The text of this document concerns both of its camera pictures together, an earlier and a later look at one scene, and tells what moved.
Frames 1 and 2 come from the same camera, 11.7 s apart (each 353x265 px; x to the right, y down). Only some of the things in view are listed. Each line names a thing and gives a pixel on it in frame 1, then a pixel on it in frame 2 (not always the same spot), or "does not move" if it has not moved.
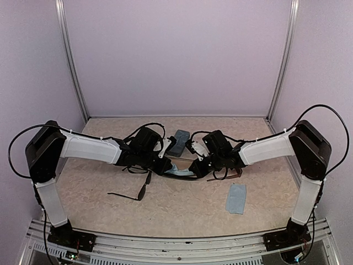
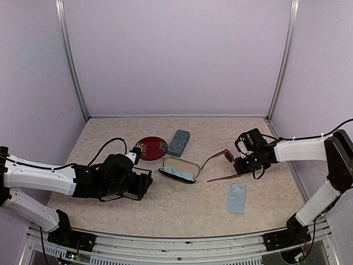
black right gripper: (200, 171) → (241, 169)
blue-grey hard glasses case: (181, 136) does not move
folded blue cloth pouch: (236, 199) does not move
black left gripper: (162, 168) → (140, 187)
